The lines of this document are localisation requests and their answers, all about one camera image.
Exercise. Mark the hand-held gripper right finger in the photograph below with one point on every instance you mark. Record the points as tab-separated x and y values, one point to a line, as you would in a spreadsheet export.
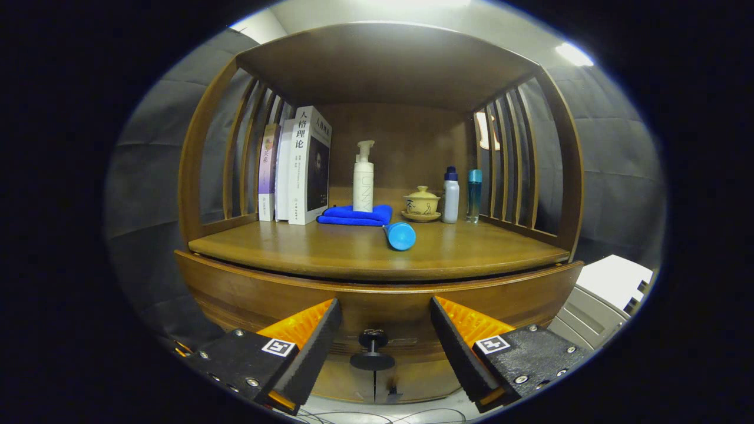
456	353

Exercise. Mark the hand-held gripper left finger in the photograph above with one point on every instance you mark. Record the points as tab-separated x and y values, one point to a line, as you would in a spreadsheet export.
315	353

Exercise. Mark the black drawer knob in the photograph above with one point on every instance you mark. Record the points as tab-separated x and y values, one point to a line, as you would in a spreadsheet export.
372	360

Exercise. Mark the brown wooden drawer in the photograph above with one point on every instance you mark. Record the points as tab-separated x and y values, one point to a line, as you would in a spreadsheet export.
383	306

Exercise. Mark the blue and white cosmetic tube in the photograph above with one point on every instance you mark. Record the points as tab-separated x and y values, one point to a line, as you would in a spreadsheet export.
400	237

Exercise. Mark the wooden cabinet door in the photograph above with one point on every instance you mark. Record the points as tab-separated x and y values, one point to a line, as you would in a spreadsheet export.
347	383
424	380

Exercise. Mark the brown wooden countertop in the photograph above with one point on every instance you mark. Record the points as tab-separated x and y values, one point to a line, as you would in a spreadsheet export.
330	253

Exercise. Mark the white drawer unit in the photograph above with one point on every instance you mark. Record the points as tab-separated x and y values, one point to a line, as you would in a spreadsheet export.
612	280

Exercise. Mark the brown wooden cabinet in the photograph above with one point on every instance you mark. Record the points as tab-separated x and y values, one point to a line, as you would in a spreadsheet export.
383	65

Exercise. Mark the orange and black tool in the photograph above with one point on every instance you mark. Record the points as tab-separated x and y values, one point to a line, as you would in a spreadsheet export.
181	348

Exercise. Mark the beige saucer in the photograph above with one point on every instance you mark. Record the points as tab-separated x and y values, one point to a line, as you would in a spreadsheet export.
421	218

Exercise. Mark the blue folded cloth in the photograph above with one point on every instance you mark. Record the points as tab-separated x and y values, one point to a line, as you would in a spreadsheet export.
353	217

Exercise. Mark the white bottle with blue cap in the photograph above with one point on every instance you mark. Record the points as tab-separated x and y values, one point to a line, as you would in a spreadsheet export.
450	200

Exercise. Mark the beige lidded tea cup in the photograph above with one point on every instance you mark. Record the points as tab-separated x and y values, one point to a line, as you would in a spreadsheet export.
422	203

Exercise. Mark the blue glass bottle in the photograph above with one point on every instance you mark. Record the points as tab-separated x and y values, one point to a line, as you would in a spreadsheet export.
474	197

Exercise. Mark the white pump bottle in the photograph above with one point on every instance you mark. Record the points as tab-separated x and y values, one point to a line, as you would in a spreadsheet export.
363	188

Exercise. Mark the thin white book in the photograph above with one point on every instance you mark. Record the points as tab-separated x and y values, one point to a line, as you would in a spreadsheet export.
283	176

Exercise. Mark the white portrait cover book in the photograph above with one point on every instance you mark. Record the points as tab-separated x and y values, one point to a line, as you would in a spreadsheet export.
315	171

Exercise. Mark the purple book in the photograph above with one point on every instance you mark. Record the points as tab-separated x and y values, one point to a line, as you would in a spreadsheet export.
267	171

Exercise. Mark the small ceiling light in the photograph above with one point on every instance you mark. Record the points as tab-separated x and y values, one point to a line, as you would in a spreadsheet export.
574	54

